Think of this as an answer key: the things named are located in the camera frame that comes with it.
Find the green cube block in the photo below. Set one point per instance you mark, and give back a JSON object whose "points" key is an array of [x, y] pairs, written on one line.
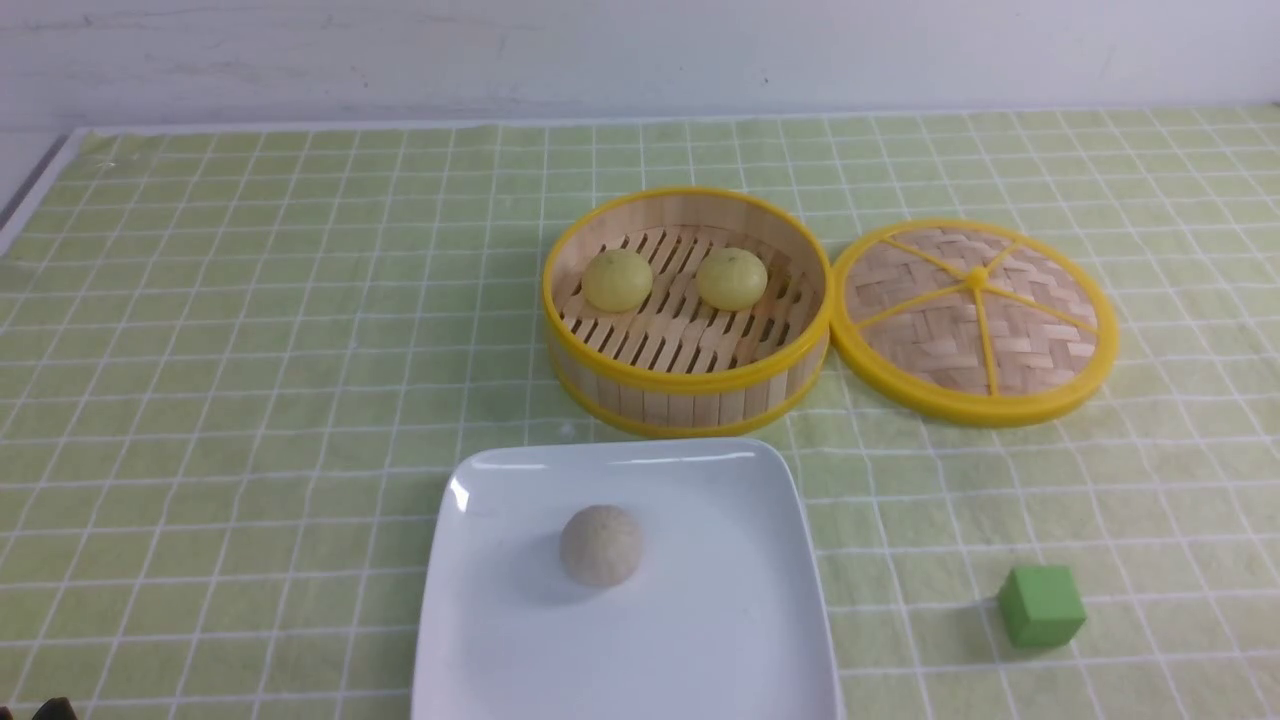
{"points": [[1041, 606]]}

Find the bamboo steamer basket yellow rim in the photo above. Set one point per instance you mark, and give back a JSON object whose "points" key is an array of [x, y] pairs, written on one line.
{"points": [[676, 367]]}

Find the yellow steamed bun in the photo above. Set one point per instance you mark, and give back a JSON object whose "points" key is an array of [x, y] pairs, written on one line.
{"points": [[731, 279], [617, 281]]}

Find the white square plate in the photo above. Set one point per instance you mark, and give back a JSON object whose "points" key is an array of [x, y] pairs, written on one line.
{"points": [[723, 619]]}

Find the grey-brown steamed bun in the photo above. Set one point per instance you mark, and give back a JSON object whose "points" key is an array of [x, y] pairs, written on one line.
{"points": [[601, 546]]}

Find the woven bamboo steamer lid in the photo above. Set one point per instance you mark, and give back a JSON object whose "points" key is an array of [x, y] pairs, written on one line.
{"points": [[972, 323]]}

